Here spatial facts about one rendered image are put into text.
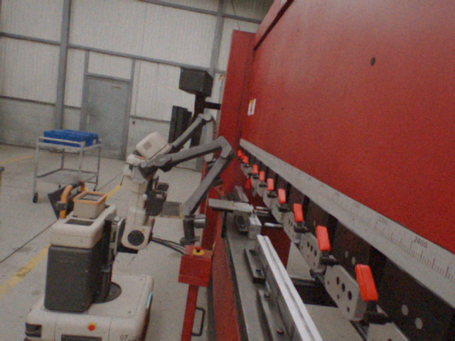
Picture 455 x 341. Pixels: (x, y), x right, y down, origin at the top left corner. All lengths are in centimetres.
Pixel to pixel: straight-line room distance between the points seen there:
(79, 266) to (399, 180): 179
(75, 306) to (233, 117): 184
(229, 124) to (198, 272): 151
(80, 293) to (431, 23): 203
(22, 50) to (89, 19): 191
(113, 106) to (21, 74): 244
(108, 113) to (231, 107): 684
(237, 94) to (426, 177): 241
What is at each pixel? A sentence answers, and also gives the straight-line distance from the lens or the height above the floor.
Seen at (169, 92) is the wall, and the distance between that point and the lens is 921.
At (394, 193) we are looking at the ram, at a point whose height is 145.
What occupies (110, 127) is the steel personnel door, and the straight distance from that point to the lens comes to 943.
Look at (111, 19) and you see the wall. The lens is 975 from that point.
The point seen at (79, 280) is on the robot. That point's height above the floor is 50.
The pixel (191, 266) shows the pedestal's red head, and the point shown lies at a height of 76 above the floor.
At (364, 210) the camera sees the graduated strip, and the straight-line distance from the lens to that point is 70.
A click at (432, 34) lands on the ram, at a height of 171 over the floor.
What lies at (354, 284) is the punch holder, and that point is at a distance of 72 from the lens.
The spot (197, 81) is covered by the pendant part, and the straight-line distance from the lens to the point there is 302.
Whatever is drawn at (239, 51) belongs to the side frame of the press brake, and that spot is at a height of 213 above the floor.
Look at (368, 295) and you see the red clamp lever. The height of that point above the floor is 128.
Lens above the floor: 153
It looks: 8 degrees down
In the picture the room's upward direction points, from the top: 9 degrees clockwise
